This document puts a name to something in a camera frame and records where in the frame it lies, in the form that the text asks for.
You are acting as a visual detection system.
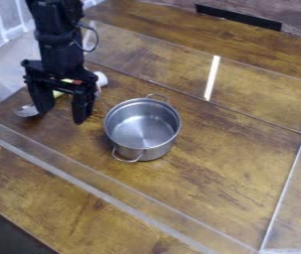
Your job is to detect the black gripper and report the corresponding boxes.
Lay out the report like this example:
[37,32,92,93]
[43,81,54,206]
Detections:
[21,41,99,125]

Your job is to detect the red toy mushroom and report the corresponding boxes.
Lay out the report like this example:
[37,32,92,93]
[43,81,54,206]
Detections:
[71,70,108,97]

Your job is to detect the black cable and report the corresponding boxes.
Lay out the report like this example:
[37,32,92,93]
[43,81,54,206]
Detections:
[74,21,100,54]

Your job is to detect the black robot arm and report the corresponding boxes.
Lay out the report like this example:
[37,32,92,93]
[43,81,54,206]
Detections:
[21,0,98,124]

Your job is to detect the black strip on table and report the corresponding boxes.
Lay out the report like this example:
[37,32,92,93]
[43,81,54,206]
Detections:
[195,4,282,32]

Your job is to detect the small steel pot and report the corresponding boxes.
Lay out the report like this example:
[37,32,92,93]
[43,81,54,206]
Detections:
[103,94,182,163]

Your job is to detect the green handled metal spoon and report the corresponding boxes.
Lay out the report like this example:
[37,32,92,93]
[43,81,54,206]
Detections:
[15,90,64,118]

